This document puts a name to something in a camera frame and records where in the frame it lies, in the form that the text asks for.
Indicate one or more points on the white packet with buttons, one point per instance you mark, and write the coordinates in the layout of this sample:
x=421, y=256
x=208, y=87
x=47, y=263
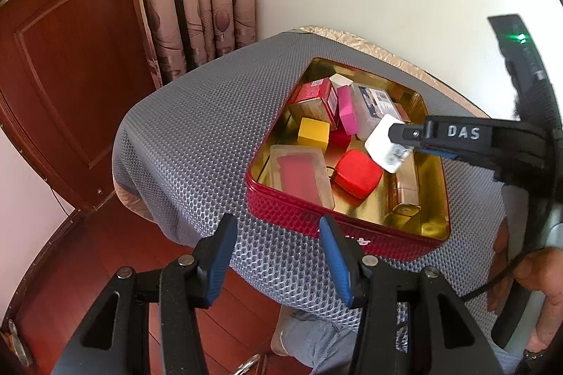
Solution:
x=380, y=142

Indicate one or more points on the grey honeycomb mesh mat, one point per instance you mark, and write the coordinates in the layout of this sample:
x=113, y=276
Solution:
x=198, y=115

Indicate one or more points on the small white box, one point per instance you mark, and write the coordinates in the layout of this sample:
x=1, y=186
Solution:
x=341, y=81

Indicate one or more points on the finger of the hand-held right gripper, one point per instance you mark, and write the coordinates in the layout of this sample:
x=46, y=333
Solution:
x=519, y=169
x=462, y=133

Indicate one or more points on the person's right hand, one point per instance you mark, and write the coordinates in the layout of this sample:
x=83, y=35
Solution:
x=547, y=274

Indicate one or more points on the person's grey trousers leg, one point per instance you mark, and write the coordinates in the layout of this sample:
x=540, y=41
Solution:
x=316, y=344

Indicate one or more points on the red tin box gold inside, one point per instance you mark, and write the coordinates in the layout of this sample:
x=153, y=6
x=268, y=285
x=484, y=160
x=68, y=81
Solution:
x=281, y=210

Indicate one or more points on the gold rectangular bottle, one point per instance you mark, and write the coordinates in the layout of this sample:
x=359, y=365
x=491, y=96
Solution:
x=404, y=190

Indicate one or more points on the yellow cube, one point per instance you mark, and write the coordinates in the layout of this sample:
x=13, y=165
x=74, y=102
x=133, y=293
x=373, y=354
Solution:
x=313, y=133

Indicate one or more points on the red rounded square case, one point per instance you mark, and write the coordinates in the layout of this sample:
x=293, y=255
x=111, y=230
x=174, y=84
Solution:
x=358, y=172

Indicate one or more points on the red cardboard box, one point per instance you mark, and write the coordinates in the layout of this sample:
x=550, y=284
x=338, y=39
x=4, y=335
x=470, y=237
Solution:
x=314, y=93

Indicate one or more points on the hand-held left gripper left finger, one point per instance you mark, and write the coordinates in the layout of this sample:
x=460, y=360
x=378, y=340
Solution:
x=220, y=265

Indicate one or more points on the pink box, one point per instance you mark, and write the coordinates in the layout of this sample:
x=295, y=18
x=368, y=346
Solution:
x=349, y=113

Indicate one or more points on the brown wooden door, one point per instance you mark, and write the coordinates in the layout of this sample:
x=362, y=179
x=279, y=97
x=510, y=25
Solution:
x=66, y=71

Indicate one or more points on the clear plastic box with label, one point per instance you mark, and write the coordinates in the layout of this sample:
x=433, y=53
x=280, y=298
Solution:
x=374, y=104

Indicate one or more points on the small red block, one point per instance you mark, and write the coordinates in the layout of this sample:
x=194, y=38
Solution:
x=338, y=139

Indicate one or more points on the small brown box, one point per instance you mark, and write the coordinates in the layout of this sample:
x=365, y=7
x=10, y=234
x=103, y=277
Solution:
x=402, y=112

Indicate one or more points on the silver door hinge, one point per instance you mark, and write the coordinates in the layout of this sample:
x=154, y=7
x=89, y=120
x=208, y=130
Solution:
x=15, y=346

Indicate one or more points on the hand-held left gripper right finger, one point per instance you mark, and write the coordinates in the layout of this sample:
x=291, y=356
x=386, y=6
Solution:
x=334, y=265

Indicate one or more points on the clear case with red insert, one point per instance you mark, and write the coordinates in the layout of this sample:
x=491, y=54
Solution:
x=303, y=177

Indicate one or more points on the metal wristwatch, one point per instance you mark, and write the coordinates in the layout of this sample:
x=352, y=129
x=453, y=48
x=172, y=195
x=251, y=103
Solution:
x=533, y=355

